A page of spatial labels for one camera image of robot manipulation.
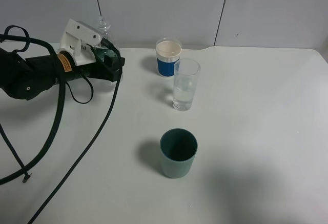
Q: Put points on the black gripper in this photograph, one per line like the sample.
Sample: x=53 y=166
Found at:
x=107 y=68

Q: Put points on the clear bottle green label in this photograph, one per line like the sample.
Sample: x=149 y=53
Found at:
x=104 y=29

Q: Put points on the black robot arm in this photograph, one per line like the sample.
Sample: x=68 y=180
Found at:
x=27 y=78

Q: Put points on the blue white ribbed cup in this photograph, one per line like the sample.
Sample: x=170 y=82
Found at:
x=168 y=51

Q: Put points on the green plastic cup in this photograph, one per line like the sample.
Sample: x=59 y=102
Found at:
x=178 y=149

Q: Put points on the tall clear glass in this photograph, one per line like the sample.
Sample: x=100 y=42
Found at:
x=186 y=73

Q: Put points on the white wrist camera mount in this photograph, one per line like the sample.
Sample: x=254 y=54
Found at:
x=78 y=38

